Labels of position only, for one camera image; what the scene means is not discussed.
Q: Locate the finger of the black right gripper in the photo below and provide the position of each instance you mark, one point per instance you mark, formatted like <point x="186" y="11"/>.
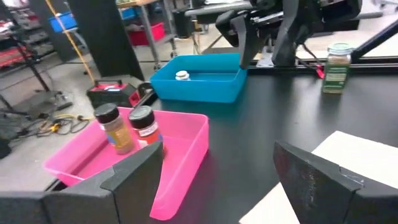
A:
<point x="248" y="37"/>
<point x="290" y="31"/>

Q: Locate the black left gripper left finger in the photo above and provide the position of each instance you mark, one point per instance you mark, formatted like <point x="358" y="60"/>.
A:
<point x="77" y="205"/>

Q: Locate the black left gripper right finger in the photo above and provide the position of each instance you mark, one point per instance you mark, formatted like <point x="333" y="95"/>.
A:
<point x="326" y="199"/>

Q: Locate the green-lid herb jar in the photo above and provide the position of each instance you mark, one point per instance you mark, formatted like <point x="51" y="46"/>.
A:
<point x="335" y="74"/>

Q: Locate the white-lid pink salt jar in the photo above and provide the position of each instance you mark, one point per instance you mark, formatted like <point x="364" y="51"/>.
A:
<point x="182" y="75"/>

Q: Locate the black-lid spice jar yellow label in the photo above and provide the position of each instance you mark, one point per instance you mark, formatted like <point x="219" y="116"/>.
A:
<point x="118" y="137"/>

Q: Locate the black-lid spice jar red contents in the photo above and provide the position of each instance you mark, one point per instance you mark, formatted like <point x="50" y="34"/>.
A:
<point x="146" y="127"/>

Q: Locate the grey desk with cloth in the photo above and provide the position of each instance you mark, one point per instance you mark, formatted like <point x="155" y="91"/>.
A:
<point x="217" y="7"/>

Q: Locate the folded peach cloth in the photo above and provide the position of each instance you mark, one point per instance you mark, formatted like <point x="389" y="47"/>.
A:
<point x="367" y="155"/>

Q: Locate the blue plastic bin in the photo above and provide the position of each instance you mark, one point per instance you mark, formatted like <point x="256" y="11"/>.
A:
<point x="199" y="90"/>

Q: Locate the red storage crate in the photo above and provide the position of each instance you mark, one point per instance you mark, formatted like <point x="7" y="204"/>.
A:
<point x="146" y="34"/>

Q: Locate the red and black toolbox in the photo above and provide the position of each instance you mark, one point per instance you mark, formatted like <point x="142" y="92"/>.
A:
<point x="109" y="93"/>

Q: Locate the pink plastic bin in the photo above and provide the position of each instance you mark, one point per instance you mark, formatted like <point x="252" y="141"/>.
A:
<point x="186" y="149"/>

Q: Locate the black standing desk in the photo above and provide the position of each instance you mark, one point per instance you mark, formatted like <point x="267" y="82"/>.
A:
<point x="31" y="71"/>

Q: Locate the tall black partition panel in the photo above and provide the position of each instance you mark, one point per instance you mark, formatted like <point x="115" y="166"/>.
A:
<point x="105" y="37"/>

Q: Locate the short black partition panel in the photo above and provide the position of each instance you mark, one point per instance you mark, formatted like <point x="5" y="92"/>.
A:
<point x="49" y="46"/>

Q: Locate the blue storage crate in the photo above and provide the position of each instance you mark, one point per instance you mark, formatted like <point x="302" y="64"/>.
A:
<point x="62" y="22"/>

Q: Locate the white mounting bracket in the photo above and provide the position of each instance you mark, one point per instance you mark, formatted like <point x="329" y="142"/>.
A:
<point x="264" y="60"/>

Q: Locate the black frame strut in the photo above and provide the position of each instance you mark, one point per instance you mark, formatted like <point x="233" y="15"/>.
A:
<point x="376" y="39"/>

